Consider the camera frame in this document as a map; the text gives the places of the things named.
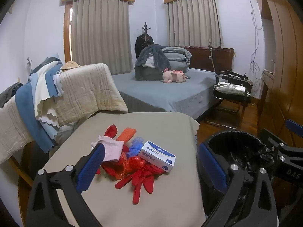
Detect red cloth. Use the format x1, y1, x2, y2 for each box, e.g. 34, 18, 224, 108
104, 124, 120, 139

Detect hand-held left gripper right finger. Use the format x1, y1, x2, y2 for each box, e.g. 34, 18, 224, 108
198, 142, 277, 227

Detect wooden wardrobe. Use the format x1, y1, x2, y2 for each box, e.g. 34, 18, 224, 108
257, 0, 303, 147

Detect white scalloped cloth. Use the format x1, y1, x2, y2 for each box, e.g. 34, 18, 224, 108
34, 61, 63, 128

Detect wooden side desk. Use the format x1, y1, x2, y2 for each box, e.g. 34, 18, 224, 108
257, 68, 276, 123

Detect white folded cloth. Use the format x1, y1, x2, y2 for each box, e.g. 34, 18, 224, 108
144, 57, 157, 68

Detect hanging white cables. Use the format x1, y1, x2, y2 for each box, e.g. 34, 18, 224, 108
248, 0, 264, 95

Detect wooden window frame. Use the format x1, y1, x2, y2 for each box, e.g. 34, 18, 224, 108
63, 1, 73, 63

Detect pink cloth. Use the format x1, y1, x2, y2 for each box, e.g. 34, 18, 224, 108
91, 135, 125, 162

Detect bed with grey-blue sheet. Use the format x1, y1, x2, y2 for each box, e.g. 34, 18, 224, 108
111, 47, 235, 120

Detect red rubber glove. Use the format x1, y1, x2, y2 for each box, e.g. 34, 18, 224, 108
102, 163, 166, 205

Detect narrow beige curtain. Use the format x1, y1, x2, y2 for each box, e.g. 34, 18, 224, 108
169, 0, 224, 48

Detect wide beige curtain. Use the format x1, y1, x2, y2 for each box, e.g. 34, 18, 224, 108
71, 0, 133, 75

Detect white and blue box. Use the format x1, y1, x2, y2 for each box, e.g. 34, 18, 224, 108
137, 141, 177, 173

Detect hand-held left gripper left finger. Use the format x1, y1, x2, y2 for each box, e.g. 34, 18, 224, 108
26, 143, 106, 227

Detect dark grey fleece blanket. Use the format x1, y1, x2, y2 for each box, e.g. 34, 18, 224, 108
134, 44, 171, 81

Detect blue plastic glove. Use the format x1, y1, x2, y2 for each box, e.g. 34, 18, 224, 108
128, 137, 145, 158

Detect dark grey pillow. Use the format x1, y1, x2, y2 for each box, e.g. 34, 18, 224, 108
135, 66, 166, 81

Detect beige quilted blanket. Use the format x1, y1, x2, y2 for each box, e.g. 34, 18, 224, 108
0, 63, 129, 165

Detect wooden coat rack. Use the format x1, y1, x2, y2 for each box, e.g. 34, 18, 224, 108
141, 22, 152, 45

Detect tan hat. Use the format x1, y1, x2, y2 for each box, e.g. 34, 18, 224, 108
61, 61, 80, 72

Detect dark wooden headboard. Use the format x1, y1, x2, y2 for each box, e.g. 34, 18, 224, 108
183, 46, 235, 72

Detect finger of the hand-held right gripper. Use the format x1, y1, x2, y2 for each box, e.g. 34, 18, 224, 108
285, 119, 303, 135
259, 129, 288, 152

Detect pink pig plush toy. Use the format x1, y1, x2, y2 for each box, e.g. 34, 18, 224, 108
162, 68, 192, 84

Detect silver seat cushion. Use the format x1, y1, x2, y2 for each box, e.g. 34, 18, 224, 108
214, 82, 248, 97

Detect black office chair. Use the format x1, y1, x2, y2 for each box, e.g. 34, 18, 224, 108
206, 70, 252, 129

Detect beige tablecloth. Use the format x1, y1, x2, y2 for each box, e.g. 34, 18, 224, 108
44, 112, 206, 227

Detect folded grey duvet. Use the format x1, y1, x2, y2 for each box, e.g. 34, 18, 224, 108
162, 46, 192, 72

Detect dark jacket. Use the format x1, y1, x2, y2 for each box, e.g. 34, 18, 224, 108
0, 82, 24, 109

